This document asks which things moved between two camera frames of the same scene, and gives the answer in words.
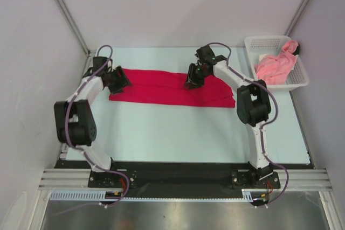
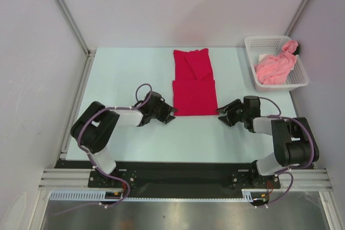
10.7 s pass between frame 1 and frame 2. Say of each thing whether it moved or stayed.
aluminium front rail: stayed
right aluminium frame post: stayed
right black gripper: moved
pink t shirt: stayed
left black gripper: moved
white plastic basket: stayed
